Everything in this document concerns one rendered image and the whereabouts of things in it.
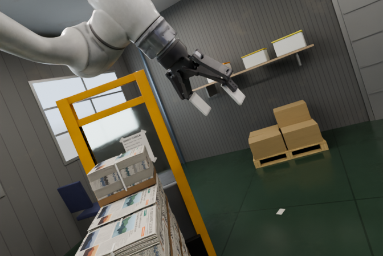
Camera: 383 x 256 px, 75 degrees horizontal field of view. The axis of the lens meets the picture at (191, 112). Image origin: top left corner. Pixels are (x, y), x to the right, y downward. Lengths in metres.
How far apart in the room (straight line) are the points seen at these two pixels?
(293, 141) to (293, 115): 0.49
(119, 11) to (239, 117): 4.74
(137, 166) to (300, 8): 4.01
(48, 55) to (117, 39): 0.14
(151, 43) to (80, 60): 0.17
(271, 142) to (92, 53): 3.69
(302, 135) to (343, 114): 1.15
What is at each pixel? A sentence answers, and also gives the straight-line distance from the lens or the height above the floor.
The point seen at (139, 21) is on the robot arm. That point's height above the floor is 1.72.
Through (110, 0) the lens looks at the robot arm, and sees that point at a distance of 0.58.
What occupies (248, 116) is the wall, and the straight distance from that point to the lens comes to 5.15.
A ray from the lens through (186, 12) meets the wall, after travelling 5.43.
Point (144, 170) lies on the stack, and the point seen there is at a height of 1.17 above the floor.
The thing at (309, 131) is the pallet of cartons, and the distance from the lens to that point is 4.14.
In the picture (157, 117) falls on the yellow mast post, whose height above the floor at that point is 1.44.
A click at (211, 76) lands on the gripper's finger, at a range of 0.58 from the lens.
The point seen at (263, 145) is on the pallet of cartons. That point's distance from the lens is 4.13.
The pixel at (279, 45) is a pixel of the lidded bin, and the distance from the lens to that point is 4.36.
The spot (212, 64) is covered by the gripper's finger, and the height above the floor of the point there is 1.58.
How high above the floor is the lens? 1.55
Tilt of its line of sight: 5 degrees down
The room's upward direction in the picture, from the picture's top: 21 degrees counter-clockwise
